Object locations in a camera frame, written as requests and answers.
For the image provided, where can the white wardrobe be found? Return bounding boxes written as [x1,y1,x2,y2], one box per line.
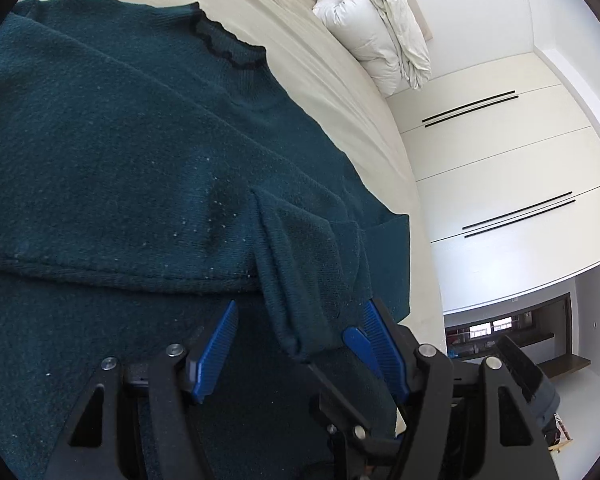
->
[385,45,600,316]

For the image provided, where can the grey object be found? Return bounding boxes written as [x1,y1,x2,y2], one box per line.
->
[530,379,562,436]

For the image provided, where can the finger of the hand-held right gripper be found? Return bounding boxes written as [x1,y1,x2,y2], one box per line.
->
[307,327,406,461]
[495,334,543,403]

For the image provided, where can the beige bed sheet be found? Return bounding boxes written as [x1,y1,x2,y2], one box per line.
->
[15,0,449,361]

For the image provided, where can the dark green knit sweater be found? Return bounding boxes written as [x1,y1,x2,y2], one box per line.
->
[0,0,412,480]

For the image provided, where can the dark wooden shelf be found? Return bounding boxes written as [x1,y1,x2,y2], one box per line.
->
[535,352,592,378]

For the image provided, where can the light wooden rack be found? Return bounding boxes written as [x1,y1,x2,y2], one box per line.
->
[542,412,576,456]

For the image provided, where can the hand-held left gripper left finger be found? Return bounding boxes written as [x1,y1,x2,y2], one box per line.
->
[44,300,239,480]

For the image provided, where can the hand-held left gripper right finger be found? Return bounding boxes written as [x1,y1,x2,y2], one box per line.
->
[364,298,561,480]

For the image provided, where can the black wardrobe handle pair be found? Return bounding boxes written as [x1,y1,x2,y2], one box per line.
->
[422,91,519,127]
[462,191,577,238]

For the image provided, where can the white folded duvet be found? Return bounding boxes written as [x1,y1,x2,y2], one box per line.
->
[312,0,432,97]

